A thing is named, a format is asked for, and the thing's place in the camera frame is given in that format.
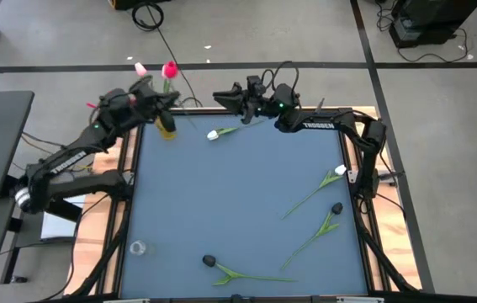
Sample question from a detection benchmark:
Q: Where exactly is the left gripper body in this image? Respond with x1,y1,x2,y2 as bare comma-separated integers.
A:
130,82,178,134

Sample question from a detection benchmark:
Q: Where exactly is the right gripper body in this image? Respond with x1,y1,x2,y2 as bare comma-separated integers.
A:
239,75,277,125

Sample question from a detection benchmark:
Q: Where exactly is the white artificial tulip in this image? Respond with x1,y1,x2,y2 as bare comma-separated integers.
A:
279,163,348,221
206,120,267,141

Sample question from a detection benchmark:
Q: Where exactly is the black artificial tulip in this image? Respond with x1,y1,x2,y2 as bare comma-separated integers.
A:
281,202,345,271
202,254,298,287

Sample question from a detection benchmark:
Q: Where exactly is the yellow glass vase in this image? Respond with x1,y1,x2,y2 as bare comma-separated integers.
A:
155,116,178,141

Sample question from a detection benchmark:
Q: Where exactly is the clear glass vase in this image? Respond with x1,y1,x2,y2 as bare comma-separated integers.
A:
130,239,158,258

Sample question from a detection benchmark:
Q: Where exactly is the blue table mat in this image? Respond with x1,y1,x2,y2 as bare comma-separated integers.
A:
120,112,368,298

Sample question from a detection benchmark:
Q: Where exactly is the white box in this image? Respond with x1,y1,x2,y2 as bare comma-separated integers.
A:
40,193,87,241

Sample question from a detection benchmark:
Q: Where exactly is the black floor equipment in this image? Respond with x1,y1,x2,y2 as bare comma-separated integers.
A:
389,0,477,49

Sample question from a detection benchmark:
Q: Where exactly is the black coiled floor cable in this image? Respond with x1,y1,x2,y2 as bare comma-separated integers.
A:
131,2,199,109

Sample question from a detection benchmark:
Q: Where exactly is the black table frame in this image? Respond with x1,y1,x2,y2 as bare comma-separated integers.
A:
65,107,422,303

